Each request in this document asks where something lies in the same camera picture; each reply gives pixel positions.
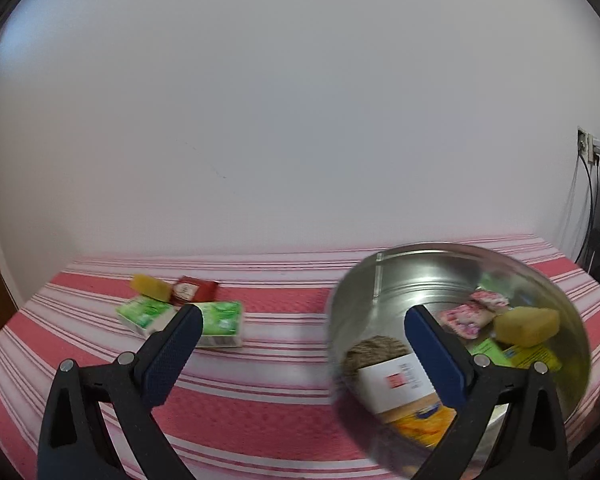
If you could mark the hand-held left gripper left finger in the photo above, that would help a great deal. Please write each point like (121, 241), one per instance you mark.
(172, 355)

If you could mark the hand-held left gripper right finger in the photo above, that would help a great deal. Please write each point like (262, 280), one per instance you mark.
(440, 360)

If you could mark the green pack with white label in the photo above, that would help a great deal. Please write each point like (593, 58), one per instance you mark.
(487, 350)

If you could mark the green tissue pack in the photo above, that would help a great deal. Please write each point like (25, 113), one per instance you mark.
(142, 312)
(222, 322)

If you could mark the yellow cracker packet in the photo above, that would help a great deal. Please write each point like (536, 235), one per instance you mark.
(420, 422)

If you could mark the red sauce packet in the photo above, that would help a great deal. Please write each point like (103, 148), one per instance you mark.
(192, 290)

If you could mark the yellow sponge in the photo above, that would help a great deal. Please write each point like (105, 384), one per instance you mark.
(527, 326)
(150, 286)

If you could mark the round metal tin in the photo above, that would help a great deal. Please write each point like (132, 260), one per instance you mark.
(405, 280)

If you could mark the yellow snack packet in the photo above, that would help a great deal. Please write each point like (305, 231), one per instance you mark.
(532, 356)

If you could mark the red white striped tablecloth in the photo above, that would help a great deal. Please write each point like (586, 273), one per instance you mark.
(270, 395)

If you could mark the white wall socket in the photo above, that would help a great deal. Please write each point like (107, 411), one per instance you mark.
(590, 145)

